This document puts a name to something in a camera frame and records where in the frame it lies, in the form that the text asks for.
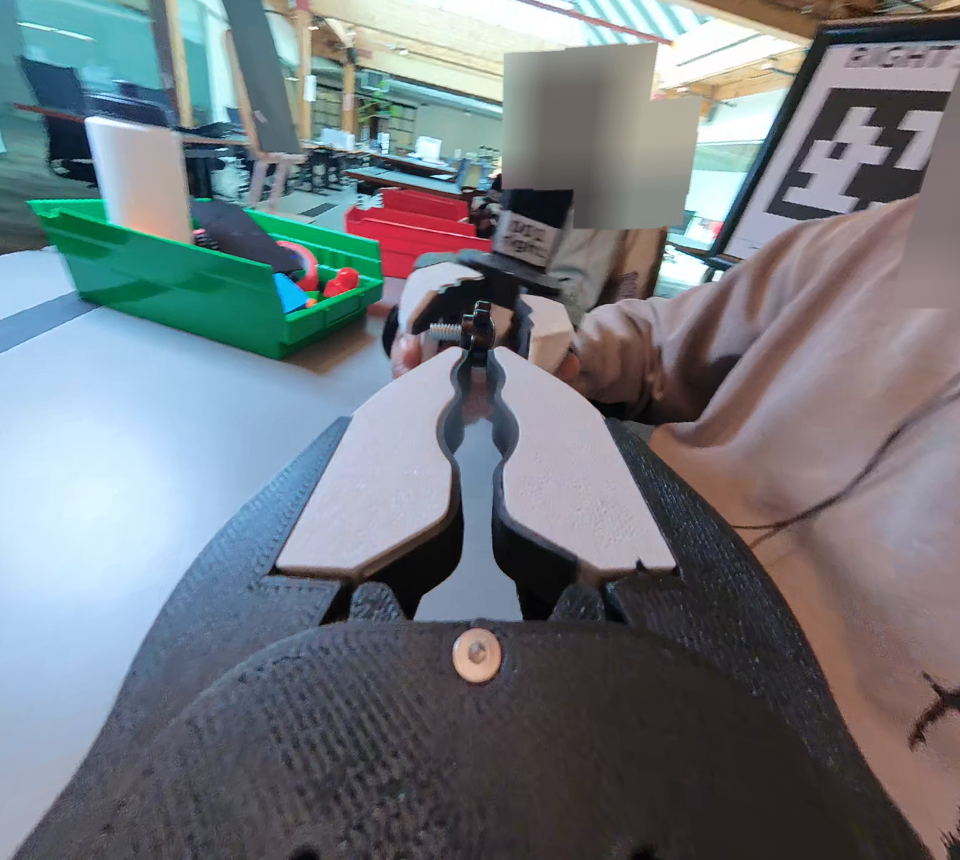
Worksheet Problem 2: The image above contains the white bottle black lid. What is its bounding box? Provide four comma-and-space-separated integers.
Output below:
84, 116, 195, 245

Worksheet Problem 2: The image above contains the person's beige sweatshirt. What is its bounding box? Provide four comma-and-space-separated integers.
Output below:
648, 196, 960, 860

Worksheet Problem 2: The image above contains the green plastic bin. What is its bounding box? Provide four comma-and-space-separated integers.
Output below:
27, 198, 385, 361

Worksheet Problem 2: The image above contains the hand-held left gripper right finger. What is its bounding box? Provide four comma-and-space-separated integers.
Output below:
486, 347, 678, 620

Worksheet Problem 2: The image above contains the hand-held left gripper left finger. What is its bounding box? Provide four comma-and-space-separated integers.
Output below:
275, 347, 463, 619

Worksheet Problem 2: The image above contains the black thumb screw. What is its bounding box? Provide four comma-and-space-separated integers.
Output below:
429, 299, 498, 370

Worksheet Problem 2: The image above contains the long dark work table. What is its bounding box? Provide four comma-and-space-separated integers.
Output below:
345, 151, 470, 197

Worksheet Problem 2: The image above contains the black board with wooden frame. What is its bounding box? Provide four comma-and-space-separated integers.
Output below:
176, 0, 305, 209

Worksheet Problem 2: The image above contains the black earbud cable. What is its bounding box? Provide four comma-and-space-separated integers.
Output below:
731, 406, 948, 531

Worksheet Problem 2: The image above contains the person's right forearm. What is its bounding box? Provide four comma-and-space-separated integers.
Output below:
573, 200, 920, 426

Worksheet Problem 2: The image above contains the person's right hand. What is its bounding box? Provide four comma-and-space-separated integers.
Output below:
390, 331, 426, 380

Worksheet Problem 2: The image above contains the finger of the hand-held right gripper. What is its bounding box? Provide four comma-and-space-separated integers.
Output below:
397, 261, 483, 360
517, 296, 577, 375

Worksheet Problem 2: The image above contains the red plastic bin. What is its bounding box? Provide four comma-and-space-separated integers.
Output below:
378, 187, 474, 224
345, 206, 492, 280

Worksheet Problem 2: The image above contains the red tape roll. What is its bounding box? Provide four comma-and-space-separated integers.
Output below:
276, 241, 321, 291

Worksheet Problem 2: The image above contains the black office chair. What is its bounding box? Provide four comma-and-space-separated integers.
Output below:
18, 57, 99, 186

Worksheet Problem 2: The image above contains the framed marker sign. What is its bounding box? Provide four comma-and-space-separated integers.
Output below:
708, 16, 960, 272

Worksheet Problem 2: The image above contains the blue black foam block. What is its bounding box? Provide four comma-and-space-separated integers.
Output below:
272, 272, 316, 314

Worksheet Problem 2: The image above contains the black flat pad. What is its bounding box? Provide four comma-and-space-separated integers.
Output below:
191, 200, 305, 276

